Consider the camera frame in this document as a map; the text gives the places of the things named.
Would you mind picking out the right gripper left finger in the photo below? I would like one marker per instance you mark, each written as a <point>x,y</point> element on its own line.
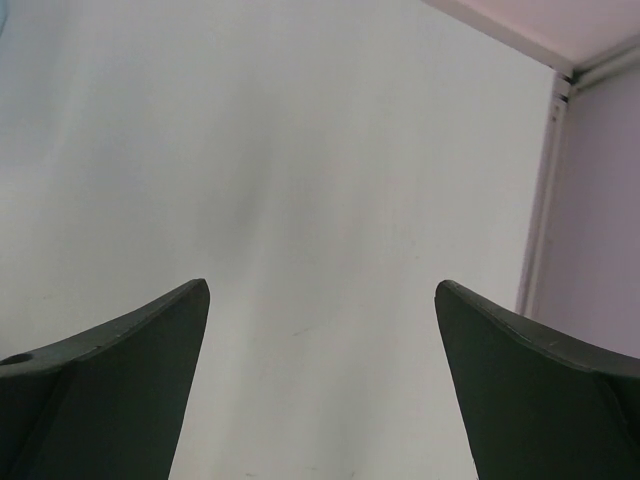
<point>109,402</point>

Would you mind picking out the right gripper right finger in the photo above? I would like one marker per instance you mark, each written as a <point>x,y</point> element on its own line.
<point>537,403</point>

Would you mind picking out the aluminium frame rail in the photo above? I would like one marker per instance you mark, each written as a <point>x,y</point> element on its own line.
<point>565,87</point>

